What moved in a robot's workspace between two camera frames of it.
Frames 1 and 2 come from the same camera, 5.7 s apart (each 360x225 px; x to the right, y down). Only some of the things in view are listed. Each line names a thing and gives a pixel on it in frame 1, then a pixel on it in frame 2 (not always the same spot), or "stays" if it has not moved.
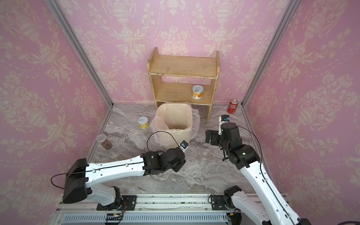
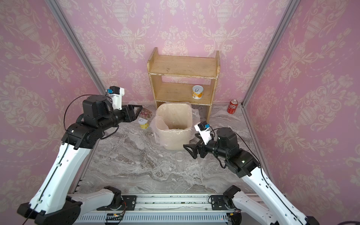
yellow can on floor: (143, 122) stays
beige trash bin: (173, 124) stays
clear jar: (105, 144) to (143, 114)
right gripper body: (217, 139) to (213, 148)
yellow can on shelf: (197, 92) stays
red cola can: (232, 106) stays
